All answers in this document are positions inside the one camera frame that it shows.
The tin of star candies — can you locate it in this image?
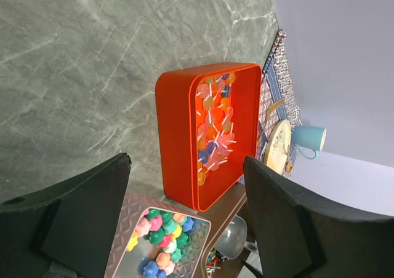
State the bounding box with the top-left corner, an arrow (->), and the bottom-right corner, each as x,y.
104,193 -> 211,277

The orange plastic tray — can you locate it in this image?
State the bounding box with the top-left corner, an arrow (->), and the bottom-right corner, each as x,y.
155,62 -> 262,212

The cream and orange plate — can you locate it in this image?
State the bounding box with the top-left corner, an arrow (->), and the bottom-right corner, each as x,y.
263,119 -> 291,174

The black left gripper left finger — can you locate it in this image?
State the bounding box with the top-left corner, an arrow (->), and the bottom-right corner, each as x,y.
1,153 -> 131,277

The light blue mug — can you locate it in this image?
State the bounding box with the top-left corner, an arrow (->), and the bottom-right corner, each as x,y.
291,125 -> 327,160

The gold spoon on mat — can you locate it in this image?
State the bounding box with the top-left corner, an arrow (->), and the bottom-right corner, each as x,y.
286,148 -> 293,173

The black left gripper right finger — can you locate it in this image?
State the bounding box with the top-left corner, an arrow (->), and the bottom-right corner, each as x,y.
243,157 -> 393,277

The metal scoop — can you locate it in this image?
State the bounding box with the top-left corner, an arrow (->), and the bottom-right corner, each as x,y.
214,215 -> 258,260

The patterned cloth placemat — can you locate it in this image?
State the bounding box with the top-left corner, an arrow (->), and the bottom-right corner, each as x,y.
256,30 -> 302,161

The gold fork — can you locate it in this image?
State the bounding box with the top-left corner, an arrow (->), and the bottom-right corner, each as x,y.
265,98 -> 284,121

